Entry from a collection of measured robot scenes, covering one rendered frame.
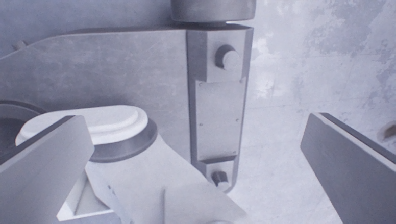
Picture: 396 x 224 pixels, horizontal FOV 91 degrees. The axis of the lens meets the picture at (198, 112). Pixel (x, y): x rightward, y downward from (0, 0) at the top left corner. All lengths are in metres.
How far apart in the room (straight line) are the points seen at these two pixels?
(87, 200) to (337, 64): 0.89
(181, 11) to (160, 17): 0.16
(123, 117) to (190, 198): 0.19
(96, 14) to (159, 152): 0.42
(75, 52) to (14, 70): 0.12
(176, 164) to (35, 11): 0.53
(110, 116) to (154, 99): 0.14
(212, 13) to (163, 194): 0.34
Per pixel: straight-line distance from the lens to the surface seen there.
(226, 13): 0.44
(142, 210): 0.28
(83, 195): 0.52
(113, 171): 0.34
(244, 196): 1.11
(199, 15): 0.44
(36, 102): 0.55
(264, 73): 0.74
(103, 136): 0.35
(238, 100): 0.51
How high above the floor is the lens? 0.61
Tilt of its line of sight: 60 degrees down
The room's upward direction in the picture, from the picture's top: 157 degrees clockwise
